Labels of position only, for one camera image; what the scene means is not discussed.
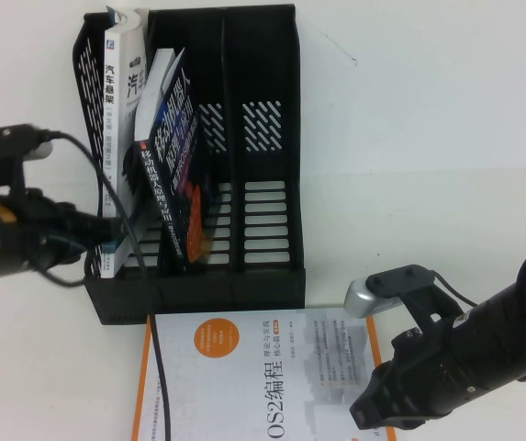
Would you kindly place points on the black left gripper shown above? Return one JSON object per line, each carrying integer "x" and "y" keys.
{"x": 47, "y": 229}

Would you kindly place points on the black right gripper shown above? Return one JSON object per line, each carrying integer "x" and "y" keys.
{"x": 418, "y": 372}

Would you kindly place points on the white car suspension book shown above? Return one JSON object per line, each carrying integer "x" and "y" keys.
{"x": 112, "y": 138}

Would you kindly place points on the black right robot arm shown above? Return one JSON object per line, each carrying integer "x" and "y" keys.
{"x": 515, "y": 321}

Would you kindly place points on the dark blue robotics book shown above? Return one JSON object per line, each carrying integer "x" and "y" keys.
{"x": 175, "y": 151}

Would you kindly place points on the white orange ROS2 book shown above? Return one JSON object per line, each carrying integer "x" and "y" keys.
{"x": 244, "y": 376}

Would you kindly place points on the black plastic book stand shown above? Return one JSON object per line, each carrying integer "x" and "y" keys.
{"x": 267, "y": 69}

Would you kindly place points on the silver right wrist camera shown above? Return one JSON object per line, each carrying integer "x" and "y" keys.
{"x": 363, "y": 301}

